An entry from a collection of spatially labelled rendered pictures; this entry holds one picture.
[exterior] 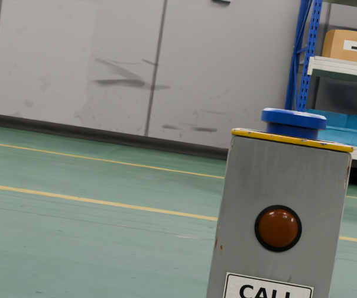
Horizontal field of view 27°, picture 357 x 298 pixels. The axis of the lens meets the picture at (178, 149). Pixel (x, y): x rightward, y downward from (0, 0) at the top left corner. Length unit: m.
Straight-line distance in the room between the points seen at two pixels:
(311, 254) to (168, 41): 5.12
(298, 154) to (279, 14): 5.19
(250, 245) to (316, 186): 0.05
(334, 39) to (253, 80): 0.86
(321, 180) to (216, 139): 5.10
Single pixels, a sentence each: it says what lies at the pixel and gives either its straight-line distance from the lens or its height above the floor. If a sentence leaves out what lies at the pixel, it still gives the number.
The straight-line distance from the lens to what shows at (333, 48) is 4.94.
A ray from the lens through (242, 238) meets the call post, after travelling 0.43.
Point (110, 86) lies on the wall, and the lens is 5.53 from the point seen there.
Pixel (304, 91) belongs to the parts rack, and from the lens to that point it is 4.83.
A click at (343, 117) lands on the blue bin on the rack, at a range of 5.41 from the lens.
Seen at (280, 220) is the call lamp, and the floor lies 0.27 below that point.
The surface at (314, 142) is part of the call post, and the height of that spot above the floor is 0.31.
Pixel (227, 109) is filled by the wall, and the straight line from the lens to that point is 5.52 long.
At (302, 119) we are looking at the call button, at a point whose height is 0.33.
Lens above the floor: 0.32
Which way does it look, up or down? 3 degrees down
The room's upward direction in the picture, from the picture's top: 9 degrees clockwise
